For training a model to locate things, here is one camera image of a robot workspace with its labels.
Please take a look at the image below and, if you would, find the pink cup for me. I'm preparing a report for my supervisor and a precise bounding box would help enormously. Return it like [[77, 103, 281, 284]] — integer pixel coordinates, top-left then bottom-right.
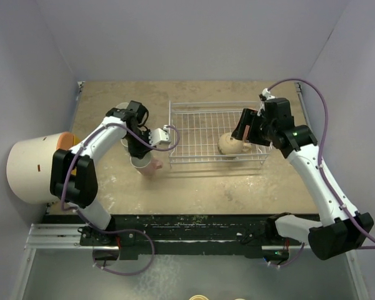
[[130, 156, 163, 177]]

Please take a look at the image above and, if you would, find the aluminium front frame rail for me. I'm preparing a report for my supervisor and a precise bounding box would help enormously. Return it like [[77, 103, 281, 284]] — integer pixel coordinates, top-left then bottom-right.
[[24, 222, 354, 250]]

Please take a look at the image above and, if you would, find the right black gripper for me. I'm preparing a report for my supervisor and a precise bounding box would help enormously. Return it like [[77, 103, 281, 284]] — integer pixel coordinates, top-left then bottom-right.
[[232, 108, 276, 147]]

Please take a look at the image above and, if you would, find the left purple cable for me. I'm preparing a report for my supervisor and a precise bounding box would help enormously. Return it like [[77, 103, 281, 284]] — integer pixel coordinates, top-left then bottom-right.
[[61, 123, 181, 276]]

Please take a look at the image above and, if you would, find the black hexagonal ceramic mug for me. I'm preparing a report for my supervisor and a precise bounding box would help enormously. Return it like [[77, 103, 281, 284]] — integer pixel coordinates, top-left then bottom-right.
[[116, 102, 129, 109]]

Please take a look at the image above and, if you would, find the white wire dish rack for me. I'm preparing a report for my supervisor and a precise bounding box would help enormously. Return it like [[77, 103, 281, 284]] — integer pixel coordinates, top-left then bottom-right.
[[168, 101, 272, 167]]

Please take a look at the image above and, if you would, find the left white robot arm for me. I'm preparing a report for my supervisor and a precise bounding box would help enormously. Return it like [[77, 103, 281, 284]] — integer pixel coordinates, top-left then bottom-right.
[[49, 101, 151, 245]]

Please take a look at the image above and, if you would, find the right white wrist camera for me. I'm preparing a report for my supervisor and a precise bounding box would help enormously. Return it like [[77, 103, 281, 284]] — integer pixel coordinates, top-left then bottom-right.
[[257, 88, 276, 116]]

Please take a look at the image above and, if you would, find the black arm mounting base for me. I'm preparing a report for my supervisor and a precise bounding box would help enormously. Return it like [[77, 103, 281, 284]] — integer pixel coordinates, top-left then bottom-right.
[[82, 214, 300, 260]]

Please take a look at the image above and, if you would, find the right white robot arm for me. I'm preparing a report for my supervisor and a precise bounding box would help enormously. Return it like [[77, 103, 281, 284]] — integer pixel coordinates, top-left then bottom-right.
[[231, 98, 374, 260]]

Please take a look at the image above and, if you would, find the light blue ceramic mug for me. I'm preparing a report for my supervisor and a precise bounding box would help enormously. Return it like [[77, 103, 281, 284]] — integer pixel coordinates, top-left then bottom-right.
[[121, 139, 128, 151]]

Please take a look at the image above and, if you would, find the purple cable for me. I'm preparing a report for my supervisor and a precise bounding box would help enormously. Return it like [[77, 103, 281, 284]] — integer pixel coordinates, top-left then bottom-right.
[[267, 77, 375, 269], [61, 123, 181, 276]]

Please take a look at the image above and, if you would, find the right aluminium table rail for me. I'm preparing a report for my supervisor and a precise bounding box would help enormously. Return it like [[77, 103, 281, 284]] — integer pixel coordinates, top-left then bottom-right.
[[293, 81, 340, 223]]

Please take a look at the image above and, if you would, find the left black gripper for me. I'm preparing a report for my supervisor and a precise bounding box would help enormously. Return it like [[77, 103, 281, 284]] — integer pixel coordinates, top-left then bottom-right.
[[124, 129, 156, 159]]

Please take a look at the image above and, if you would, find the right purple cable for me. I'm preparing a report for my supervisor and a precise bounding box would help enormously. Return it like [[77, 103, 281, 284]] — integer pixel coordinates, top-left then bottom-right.
[[267, 77, 375, 269]]

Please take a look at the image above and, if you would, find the large cream cylindrical bucket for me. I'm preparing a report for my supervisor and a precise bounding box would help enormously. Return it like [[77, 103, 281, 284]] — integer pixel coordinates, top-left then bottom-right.
[[6, 134, 58, 204]]

